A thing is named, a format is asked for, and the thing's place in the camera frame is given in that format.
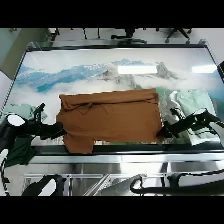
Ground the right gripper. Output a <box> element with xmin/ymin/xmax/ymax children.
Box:
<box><xmin>156</xmin><ymin>121</ymin><xmax>184</xmax><ymax>140</ymax></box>

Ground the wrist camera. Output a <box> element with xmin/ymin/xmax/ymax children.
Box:
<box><xmin>169</xmin><ymin>107</ymin><xmax>185</xmax><ymax>122</ymax></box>
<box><xmin>33</xmin><ymin>102</ymin><xmax>47</xmax><ymax>118</ymax></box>

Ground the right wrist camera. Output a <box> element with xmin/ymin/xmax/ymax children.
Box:
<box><xmin>169</xmin><ymin>107</ymin><xmax>185</xmax><ymax>122</ymax></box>

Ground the dark green garment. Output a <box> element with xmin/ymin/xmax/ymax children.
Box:
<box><xmin>3</xmin><ymin>133</ymin><xmax>39</xmax><ymax>168</ymax></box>

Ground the black office chair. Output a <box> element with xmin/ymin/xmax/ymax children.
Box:
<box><xmin>164</xmin><ymin>27</ymin><xmax>192</xmax><ymax>45</ymax></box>
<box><xmin>111</xmin><ymin>27</ymin><xmax>148</xmax><ymax>45</ymax></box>

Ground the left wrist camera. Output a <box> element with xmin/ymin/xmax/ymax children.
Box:
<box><xmin>33</xmin><ymin>102</ymin><xmax>47</xmax><ymax>118</ymax></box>

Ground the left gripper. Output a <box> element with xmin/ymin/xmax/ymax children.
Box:
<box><xmin>39</xmin><ymin>121</ymin><xmax>68</xmax><ymax>140</ymax></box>

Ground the silver frame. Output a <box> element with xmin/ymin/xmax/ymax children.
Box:
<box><xmin>0</xmin><ymin>151</ymin><xmax>224</xmax><ymax>197</ymax></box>

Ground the pale green garment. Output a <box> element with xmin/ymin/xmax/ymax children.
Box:
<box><xmin>165</xmin><ymin>89</ymin><xmax>220</xmax><ymax>145</ymax></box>
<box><xmin>1</xmin><ymin>103</ymin><xmax>48</xmax><ymax>125</ymax></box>

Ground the black cable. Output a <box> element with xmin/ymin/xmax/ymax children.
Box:
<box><xmin>129</xmin><ymin>173</ymin><xmax>224</xmax><ymax>197</ymax></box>

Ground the brown T-shirt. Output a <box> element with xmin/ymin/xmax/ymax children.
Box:
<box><xmin>55</xmin><ymin>87</ymin><xmax>165</xmax><ymax>155</ymax></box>

